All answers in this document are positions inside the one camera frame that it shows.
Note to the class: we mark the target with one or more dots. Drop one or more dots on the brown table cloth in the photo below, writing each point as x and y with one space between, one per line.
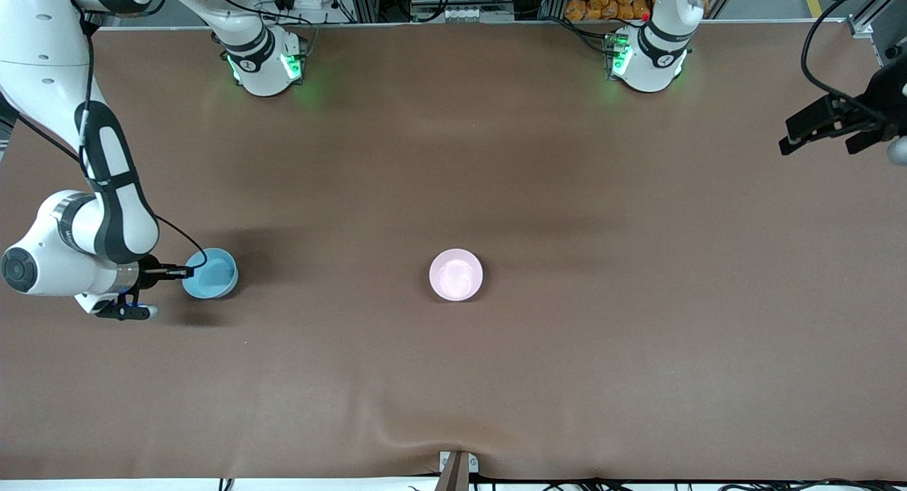
567 370

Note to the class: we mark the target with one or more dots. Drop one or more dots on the metal bracket with brown post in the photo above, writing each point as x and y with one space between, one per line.
457 470

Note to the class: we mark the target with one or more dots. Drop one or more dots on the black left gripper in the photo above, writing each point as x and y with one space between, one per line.
885 98

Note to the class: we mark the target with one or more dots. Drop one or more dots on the white power strip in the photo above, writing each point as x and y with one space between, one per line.
468 13

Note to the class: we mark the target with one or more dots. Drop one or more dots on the light blue plastic bowl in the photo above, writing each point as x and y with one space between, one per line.
212 275

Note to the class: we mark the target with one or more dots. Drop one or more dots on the white bowl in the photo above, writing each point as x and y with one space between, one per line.
455 275

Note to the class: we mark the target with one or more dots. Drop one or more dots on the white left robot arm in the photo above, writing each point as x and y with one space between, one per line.
652 59

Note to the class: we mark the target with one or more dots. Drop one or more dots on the aluminium frame profile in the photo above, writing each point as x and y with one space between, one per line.
879 16

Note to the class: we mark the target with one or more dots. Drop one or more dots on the orange packaged goods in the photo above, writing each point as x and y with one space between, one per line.
602 2

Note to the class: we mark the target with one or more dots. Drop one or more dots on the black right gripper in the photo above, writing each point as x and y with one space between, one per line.
147 275

